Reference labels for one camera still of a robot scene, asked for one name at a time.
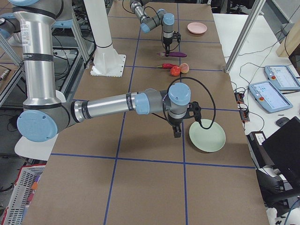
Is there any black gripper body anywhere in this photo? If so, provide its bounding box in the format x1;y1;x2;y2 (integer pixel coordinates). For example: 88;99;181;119
167;101;202;131
162;31;181;47

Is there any purple eggplant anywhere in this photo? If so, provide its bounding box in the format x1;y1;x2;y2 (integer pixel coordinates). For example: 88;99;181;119
157;52;187;58

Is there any red chili pepper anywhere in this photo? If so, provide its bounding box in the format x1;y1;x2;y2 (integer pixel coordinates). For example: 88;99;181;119
157;63;176;69

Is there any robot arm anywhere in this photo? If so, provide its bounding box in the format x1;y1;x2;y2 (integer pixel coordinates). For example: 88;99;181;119
130;0;185;57
12;0;201;142

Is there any pink yellow peach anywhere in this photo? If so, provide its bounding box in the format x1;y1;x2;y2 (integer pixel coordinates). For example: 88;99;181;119
179;63;190;74

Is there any pink plate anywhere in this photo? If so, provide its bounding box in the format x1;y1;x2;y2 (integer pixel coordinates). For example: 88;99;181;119
187;22;207;35

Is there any green plate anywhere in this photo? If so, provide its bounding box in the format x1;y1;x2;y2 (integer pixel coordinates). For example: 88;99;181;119
189;122;226;152

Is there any near blue teach pendant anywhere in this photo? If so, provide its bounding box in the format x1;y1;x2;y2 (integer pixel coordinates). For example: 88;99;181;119
249;81;293;113

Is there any blue teach pendant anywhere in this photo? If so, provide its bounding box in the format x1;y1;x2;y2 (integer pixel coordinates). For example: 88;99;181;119
249;81;293;113
264;65;300;91

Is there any black computer mouse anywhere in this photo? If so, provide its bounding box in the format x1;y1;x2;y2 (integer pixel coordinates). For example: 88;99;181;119
275;117;289;127

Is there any far blue teach pendant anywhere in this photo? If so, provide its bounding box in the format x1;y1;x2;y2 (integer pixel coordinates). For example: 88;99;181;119
264;65;300;91

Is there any black laptop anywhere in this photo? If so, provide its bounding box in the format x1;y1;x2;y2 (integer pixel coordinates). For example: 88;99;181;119
262;116;300;188

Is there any white chair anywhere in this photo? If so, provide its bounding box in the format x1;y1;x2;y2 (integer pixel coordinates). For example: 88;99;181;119
14;90;67;161

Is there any white plastic basket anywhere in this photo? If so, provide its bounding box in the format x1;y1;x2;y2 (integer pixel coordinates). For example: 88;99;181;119
1;164;45;225

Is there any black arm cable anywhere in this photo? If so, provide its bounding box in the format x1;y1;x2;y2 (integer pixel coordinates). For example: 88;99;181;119
170;77;216;130
142;6;181;51

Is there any aluminium frame post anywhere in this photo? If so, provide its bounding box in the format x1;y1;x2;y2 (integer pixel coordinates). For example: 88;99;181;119
224;0;266;74

